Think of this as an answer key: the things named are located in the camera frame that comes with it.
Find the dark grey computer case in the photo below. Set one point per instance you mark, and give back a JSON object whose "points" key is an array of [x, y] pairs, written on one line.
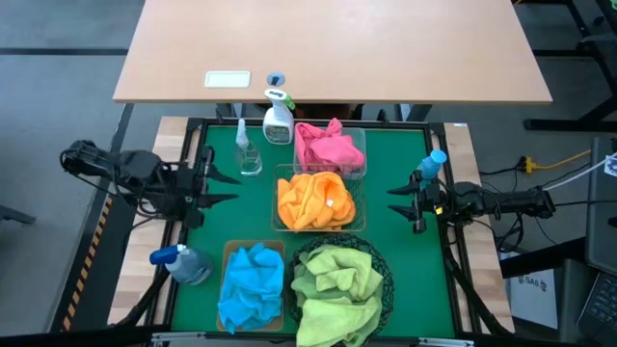
{"points": [[602, 217]]}

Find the black desk leg frame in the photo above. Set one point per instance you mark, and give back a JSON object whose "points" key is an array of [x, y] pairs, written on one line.
{"points": [[578, 124]]}

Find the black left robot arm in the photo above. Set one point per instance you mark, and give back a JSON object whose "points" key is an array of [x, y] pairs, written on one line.
{"points": [[135, 168]]}

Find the tan plastic bin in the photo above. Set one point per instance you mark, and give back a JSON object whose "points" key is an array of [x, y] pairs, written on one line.
{"points": [[231, 246]]}

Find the grey chair leg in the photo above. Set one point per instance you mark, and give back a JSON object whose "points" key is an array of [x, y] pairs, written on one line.
{"points": [[14, 214]]}

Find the beige wooden desk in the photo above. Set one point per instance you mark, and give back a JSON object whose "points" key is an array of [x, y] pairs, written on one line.
{"points": [[337, 48]]}

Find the blue capped spray bottle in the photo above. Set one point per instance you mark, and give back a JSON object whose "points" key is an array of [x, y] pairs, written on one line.
{"points": [[434, 161]]}

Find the black hazard-striped floor mat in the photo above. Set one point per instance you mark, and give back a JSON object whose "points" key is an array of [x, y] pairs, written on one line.
{"points": [[103, 270]]}

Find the clear plastic bin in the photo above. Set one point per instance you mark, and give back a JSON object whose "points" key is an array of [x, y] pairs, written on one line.
{"points": [[362, 140]]}

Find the orange microfiber towel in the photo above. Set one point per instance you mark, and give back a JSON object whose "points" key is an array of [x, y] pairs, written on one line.
{"points": [[340, 214], [294, 207], [318, 185]]}

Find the grey spray bottle blue nozzle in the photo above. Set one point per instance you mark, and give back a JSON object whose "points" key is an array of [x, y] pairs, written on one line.
{"points": [[193, 267]]}

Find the white rectangular desk plate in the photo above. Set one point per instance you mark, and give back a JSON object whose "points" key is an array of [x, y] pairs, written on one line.
{"points": [[227, 79]]}

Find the green microfiber towel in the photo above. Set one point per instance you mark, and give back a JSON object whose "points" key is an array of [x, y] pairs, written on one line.
{"points": [[342, 270], [337, 323], [308, 289]]}

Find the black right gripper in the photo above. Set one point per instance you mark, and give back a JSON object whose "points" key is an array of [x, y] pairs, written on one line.
{"points": [[438, 200]]}

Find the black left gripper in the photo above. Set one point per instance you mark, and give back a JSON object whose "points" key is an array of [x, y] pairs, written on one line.
{"points": [[185, 193]]}

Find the black laptop keyboard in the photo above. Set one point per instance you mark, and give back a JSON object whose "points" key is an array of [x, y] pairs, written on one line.
{"points": [[602, 308]]}

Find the silver aluminium bracket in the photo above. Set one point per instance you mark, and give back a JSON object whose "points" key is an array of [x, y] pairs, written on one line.
{"points": [[443, 343], [178, 339]]}

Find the clear spray bottle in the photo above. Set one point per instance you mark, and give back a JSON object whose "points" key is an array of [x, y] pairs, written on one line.
{"points": [[248, 161]]}

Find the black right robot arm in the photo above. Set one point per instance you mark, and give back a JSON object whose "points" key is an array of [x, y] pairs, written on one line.
{"points": [[520, 202]]}

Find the white labelled box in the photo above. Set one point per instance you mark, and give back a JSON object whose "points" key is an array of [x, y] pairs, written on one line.
{"points": [[535, 303]]}

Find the white spray bottle green trigger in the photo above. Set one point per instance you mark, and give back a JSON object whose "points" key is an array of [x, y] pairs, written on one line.
{"points": [[278, 125]]}

